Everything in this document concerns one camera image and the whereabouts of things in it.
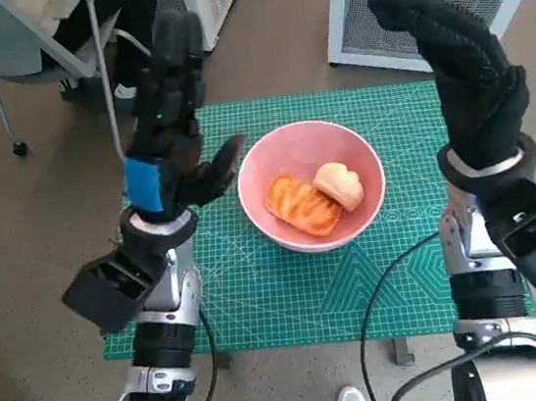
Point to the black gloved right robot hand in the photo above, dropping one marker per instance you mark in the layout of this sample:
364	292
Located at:
475	84

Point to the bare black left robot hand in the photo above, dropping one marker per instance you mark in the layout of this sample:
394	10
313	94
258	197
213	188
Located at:
168	119

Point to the pink bowl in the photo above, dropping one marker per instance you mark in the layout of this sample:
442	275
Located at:
291	148

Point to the long orange toy bread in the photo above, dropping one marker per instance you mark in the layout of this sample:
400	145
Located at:
298	204

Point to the round pale toy bread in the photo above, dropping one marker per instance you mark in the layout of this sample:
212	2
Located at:
340	183

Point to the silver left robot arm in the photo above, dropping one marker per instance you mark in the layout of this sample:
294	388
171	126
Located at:
171	292

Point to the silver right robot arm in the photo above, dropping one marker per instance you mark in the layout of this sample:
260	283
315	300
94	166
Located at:
482	291

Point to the green cutting mat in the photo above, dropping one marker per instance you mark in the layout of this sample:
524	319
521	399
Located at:
285	297

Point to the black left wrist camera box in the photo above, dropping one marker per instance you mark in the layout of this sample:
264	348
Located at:
112	290

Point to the metal table leg bracket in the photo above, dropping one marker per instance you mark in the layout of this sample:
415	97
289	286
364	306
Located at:
225	361
401	351

